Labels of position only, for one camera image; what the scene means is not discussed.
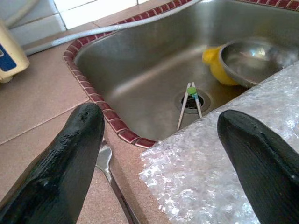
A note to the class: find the training chopsticks green connector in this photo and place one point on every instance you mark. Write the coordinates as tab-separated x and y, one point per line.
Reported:
191	90

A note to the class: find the steel spoon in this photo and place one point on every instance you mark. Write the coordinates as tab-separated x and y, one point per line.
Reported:
105	156

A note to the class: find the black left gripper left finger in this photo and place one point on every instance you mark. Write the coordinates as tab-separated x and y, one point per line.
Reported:
51	182

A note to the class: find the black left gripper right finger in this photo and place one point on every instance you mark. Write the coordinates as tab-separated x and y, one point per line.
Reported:
268	175

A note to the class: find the cream water ionizer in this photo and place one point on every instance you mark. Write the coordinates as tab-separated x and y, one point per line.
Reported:
11	58

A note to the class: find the steel sink basin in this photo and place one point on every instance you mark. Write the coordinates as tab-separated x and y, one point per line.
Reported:
144	77

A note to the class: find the steel bowl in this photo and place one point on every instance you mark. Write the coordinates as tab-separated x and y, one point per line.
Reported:
252	63

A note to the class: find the bubble wrap sheet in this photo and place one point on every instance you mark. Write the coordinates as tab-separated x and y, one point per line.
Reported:
210	177

